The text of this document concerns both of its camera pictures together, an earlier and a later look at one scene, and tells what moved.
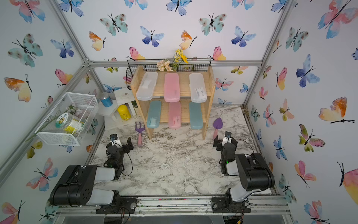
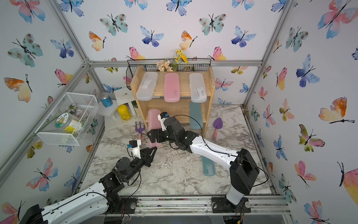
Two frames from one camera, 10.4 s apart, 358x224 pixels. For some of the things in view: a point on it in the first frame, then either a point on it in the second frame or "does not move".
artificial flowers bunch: [166, 65] does not move
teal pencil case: [196, 119] does not move
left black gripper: [127, 150] → [148, 160]
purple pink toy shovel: [217, 124] does not move
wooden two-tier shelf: [173, 94] does not move
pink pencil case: [175, 115] → [154, 123]
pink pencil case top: [171, 92] does not move
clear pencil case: [197, 87] does not move
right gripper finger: [217, 143] → [154, 135]
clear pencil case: [147, 86] does not move
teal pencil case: [154, 115] → [209, 167]
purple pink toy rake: [140, 130] does not move
